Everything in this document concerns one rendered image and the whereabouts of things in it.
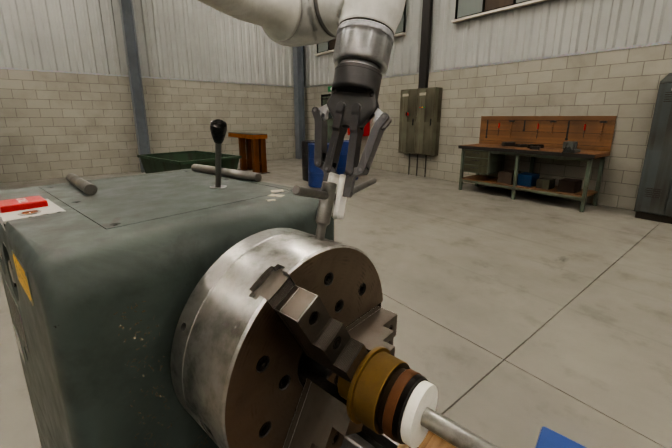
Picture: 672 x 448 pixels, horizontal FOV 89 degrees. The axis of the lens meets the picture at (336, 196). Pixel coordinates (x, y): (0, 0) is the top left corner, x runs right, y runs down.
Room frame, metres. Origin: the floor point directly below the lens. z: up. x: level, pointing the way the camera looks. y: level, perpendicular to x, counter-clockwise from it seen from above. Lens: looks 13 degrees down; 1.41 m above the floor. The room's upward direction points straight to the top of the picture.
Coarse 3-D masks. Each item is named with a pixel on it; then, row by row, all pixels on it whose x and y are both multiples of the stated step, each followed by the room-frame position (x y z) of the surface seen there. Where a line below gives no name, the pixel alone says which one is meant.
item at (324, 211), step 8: (328, 184) 0.49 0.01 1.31; (336, 184) 0.50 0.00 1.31; (328, 192) 0.49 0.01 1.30; (320, 200) 0.49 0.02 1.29; (328, 200) 0.49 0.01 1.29; (320, 208) 0.49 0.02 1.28; (328, 208) 0.48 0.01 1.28; (320, 216) 0.48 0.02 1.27; (328, 216) 0.48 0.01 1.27; (320, 224) 0.48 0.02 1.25; (328, 224) 0.49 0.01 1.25; (320, 232) 0.48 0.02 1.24
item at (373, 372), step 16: (384, 352) 0.38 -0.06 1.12; (368, 368) 0.35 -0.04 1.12; (384, 368) 0.34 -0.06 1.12; (400, 368) 0.35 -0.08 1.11; (352, 384) 0.34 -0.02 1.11; (368, 384) 0.33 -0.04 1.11; (384, 384) 0.33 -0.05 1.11; (400, 384) 0.33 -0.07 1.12; (416, 384) 0.33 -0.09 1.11; (352, 400) 0.33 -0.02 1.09; (368, 400) 0.32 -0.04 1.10; (384, 400) 0.32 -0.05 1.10; (400, 400) 0.31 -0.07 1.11; (352, 416) 0.33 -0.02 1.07; (368, 416) 0.32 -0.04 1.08; (384, 416) 0.31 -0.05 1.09; (400, 416) 0.30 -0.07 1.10; (384, 432) 0.31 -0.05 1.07
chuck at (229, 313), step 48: (288, 240) 0.46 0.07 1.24; (240, 288) 0.38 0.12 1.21; (336, 288) 0.44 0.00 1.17; (192, 336) 0.37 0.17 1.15; (240, 336) 0.33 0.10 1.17; (288, 336) 0.37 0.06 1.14; (192, 384) 0.34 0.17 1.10; (240, 384) 0.32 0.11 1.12; (288, 384) 0.37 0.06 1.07; (336, 384) 0.45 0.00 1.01; (240, 432) 0.32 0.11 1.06
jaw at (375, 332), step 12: (372, 312) 0.50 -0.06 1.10; (384, 312) 0.50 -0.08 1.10; (360, 324) 0.47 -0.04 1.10; (372, 324) 0.47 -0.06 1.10; (384, 324) 0.47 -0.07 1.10; (396, 324) 0.50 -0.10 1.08; (360, 336) 0.44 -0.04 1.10; (372, 336) 0.44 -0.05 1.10; (384, 336) 0.44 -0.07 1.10; (372, 348) 0.41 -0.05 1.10
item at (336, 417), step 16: (304, 384) 0.39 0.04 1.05; (320, 384) 0.39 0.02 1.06; (304, 400) 0.38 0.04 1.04; (320, 400) 0.37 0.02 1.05; (336, 400) 0.36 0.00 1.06; (304, 416) 0.37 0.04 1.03; (320, 416) 0.36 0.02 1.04; (336, 416) 0.35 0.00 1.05; (288, 432) 0.37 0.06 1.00; (304, 432) 0.36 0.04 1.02; (320, 432) 0.35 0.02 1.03; (336, 432) 0.35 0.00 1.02; (352, 432) 0.34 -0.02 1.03
